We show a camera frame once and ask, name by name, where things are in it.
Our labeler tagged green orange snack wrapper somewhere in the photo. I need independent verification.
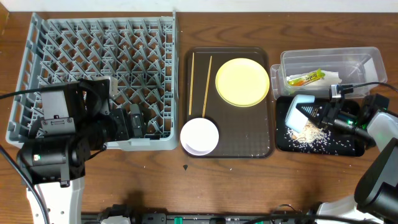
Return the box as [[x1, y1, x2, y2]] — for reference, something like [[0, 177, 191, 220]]
[[287, 69, 325, 86]]

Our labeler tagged black waste tray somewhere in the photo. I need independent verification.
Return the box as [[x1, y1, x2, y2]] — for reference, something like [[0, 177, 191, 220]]
[[275, 96, 365, 157]]

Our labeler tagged pink white bowl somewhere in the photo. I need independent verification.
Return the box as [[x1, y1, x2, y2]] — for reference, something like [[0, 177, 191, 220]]
[[180, 118, 220, 156]]

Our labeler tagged white napkin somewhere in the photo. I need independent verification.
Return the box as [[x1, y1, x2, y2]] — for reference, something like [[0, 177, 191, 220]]
[[286, 70, 342, 90]]

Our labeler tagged grey dishwasher rack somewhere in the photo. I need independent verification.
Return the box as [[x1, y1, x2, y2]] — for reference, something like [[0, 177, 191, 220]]
[[6, 14, 178, 151]]

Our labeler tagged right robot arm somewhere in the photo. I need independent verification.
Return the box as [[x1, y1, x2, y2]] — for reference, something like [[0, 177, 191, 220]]
[[285, 94, 397, 223]]

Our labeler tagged clear plastic bin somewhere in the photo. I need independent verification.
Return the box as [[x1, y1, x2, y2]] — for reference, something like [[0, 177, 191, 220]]
[[271, 47, 387, 99]]

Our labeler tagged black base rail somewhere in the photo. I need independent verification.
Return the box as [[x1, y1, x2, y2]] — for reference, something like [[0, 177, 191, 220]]
[[81, 213, 315, 224]]

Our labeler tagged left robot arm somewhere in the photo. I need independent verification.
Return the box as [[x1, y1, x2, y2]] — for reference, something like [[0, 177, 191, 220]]
[[17, 77, 150, 223]]

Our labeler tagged light blue bowl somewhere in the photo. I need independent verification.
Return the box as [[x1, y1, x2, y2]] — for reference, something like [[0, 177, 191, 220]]
[[285, 95, 315, 133]]

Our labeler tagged yellow plate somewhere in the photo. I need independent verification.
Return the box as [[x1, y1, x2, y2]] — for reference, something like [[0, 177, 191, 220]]
[[215, 58, 270, 108]]

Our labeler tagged spilled rice pile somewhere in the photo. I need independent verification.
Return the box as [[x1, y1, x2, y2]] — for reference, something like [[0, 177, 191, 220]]
[[287, 122, 331, 149]]

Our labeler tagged dark brown serving tray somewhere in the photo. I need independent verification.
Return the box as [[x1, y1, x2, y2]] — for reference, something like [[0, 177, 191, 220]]
[[182, 47, 275, 159]]

